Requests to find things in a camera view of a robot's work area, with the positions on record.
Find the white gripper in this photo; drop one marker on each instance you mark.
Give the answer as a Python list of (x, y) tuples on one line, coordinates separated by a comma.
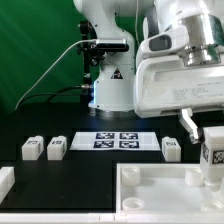
[(164, 86)]

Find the white square tabletop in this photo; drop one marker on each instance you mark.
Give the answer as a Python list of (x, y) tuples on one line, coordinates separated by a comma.
[(164, 188)]

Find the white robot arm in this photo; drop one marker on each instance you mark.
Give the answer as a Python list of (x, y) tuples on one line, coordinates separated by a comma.
[(137, 20)]

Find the white sheet with tags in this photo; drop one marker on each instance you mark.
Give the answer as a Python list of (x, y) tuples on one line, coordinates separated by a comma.
[(131, 141)]

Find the white left obstacle block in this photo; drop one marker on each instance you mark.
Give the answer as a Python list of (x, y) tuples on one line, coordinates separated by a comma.
[(7, 180)]

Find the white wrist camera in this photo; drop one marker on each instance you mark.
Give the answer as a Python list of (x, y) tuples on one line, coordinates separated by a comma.
[(163, 44)]

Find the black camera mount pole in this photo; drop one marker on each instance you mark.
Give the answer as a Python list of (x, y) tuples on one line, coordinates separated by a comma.
[(87, 53)]

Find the white front rail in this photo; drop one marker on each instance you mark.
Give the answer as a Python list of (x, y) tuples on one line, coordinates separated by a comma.
[(16, 218)]

